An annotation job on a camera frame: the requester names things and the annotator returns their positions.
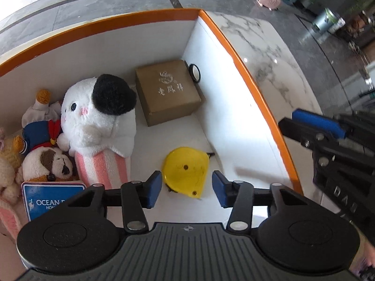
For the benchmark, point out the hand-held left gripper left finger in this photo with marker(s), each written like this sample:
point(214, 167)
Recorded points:
point(155, 188)

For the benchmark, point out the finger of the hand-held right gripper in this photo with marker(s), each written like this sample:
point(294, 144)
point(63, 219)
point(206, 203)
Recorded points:
point(301, 134)
point(316, 121)

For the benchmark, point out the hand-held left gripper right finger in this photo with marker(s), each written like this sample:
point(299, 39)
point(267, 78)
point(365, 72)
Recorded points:
point(219, 188)

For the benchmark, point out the yellow tape measure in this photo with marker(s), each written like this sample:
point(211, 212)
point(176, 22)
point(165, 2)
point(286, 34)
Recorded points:
point(184, 172)

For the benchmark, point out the orange cardboard box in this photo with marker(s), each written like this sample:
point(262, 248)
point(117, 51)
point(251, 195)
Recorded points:
point(234, 99)

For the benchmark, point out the white seal plush toy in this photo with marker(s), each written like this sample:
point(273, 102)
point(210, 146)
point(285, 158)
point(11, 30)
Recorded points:
point(96, 123)

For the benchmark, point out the brown cardboard box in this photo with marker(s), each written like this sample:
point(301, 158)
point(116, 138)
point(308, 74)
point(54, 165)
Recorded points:
point(167, 93)

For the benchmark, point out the blue printed tag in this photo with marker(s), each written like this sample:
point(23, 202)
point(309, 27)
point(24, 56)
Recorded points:
point(49, 199)

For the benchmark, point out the brown white dog plush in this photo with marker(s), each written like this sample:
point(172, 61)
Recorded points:
point(48, 165)

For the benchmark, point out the sailor plush doll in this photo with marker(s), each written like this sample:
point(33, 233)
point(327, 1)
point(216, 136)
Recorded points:
point(39, 128)

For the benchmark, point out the crochet bunny plush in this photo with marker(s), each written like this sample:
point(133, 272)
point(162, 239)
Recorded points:
point(7, 175)

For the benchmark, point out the person's right hand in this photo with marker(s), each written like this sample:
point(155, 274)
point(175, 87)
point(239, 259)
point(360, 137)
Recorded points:
point(367, 254)

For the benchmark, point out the silver trash can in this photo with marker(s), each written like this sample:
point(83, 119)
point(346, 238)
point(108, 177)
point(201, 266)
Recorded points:
point(325, 20)

